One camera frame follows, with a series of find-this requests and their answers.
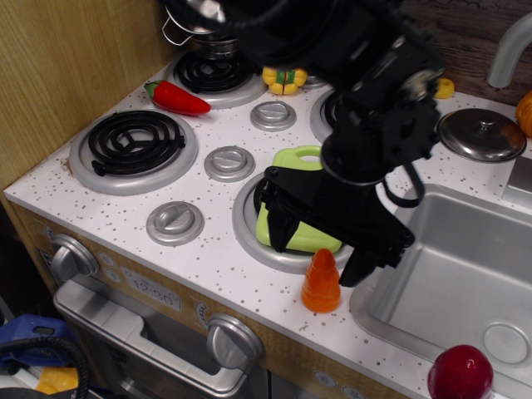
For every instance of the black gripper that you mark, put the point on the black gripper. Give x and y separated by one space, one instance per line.
351 213

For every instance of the orange toy carrot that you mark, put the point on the orange toy carrot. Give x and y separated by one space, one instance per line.
321 291

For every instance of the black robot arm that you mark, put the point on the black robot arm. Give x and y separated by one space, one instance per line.
385 73

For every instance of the green plastic cutting board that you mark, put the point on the green plastic cutting board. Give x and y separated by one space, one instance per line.
307 238

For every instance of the black front right burner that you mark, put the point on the black front right burner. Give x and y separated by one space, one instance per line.
259 190

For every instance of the black burner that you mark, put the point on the black burner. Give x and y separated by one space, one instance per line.
259 190
201 75
330 108
133 142

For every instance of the silver stovetop knob middle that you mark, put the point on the silver stovetop knob middle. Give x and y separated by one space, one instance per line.
229 164

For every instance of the silver stovetop knob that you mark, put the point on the silver stovetop knob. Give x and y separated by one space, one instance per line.
175 223
273 116
313 82
229 164

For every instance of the silver oven knob right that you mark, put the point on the silver oven knob right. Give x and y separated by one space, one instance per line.
231 343

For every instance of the silver oven knob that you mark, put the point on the silver oven knob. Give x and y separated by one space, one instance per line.
71 258
231 343

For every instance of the black back right burner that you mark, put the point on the black back right burner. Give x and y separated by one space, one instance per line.
330 108

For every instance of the silver stovetop knob back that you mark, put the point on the silver stovetop knob back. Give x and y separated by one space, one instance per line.
273 116

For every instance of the silver stovetop knob front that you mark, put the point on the silver stovetop knob front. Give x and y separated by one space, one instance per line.
175 223

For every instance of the silver toy sink basin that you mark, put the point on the silver toy sink basin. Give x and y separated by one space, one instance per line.
465 281

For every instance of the silver stovetop knob rear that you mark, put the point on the silver stovetop knob rear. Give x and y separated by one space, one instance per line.
313 82

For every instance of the yellow toy bell pepper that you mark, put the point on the yellow toy bell pepper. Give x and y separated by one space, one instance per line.
284 83

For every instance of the red toy apple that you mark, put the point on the red toy apple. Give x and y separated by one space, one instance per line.
461 372

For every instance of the silver pot lid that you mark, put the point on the silver pot lid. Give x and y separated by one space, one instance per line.
481 135

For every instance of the black back left burner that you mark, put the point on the black back left burner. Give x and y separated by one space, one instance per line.
201 75

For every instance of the yellow toy banana piece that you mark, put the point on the yellow toy banana piece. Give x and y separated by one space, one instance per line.
445 89

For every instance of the red toy chili pepper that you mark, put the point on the red toy chili pepper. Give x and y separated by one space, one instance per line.
170 97

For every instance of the black front left burner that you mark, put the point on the black front left burner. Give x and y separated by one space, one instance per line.
133 142

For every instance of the orange toy pumpkin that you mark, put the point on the orange toy pumpkin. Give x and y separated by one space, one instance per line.
523 113

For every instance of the silver oven knob left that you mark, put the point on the silver oven knob left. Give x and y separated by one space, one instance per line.
71 258

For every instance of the silver metal pot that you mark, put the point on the silver metal pot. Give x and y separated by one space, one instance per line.
209 44

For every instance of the silver toy faucet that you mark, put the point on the silver toy faucet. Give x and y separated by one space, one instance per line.
508 53

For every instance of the yellow cloth lower left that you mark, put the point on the yellow cloth lower left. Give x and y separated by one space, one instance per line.
57 379

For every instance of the silver oven door handle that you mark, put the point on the silver oven door handle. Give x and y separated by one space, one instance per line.
145 354

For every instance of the blue object with cable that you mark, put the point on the blue object with cable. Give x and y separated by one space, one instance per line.
29 326

